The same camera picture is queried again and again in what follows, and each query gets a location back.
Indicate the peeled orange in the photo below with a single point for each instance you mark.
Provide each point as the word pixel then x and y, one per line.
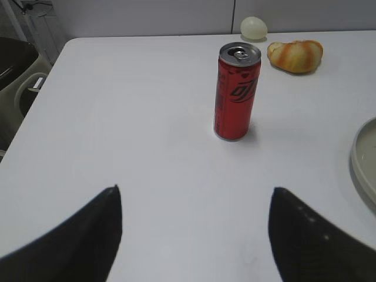
pixel 295 57

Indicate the red cola can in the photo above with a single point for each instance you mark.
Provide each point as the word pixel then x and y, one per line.
pixel 239 66

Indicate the white egg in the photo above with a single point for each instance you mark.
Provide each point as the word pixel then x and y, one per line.
pixel 253 28

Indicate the beige chair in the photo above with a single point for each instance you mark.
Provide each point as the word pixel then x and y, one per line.
pixel 23 72

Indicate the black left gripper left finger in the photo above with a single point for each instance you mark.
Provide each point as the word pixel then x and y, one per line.
pixel 82 248

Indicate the beige round plate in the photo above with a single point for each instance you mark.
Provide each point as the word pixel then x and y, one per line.
pixel 362 163

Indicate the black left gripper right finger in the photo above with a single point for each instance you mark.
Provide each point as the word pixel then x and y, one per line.
pixel 307 247

